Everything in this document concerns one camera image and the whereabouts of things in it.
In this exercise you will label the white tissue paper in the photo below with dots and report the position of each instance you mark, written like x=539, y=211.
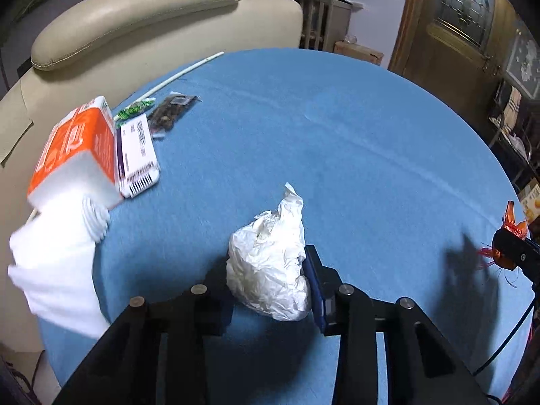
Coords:
x=55, y=270

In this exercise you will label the orange printed carton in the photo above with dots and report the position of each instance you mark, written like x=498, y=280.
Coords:
x=532, y=206

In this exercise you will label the white and purple box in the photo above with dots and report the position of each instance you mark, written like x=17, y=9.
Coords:
x=137, y=152

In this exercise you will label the green candy wrapper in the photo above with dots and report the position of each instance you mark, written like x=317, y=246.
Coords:
x=135, y=110

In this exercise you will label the framed wall picture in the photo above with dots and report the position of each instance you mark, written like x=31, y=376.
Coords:
x=523, y=61

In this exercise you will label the blue tablecloth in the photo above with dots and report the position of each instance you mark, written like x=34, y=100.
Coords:
x=337, y=135

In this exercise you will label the red plastic mesh basket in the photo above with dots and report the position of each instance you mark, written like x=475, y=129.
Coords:
x=517, y=388

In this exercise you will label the white plastic bag bundle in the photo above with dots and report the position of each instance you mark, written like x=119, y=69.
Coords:
x=265, y=270

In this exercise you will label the orange tissue pack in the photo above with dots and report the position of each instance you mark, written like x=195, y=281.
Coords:
x=76, y=147

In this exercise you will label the metal frame chair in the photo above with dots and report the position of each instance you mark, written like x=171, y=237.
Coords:
x=514, y=105

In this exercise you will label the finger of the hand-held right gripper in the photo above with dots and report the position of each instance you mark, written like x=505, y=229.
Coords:
x=521, y=255

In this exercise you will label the wooden slatted crib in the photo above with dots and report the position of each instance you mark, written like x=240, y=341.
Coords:
x=333, y=21

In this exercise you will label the beige leather sofa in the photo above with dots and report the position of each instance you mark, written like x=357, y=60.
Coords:
x=168, y=29

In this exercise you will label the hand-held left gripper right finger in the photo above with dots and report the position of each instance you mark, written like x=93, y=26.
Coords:
x=314, y=287

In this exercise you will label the wooden door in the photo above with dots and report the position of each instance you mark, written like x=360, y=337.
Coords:
x=422, y=50

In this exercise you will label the white thin stick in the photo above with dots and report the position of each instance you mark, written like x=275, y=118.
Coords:
x=185, y=71

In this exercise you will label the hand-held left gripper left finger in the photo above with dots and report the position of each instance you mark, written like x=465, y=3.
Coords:
x=215, y=303

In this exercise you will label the brown cardboard box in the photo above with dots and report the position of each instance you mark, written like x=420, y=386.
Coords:
x=358, y=52

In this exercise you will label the dark snack wrapper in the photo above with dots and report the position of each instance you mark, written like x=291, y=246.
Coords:
x=171, y=112

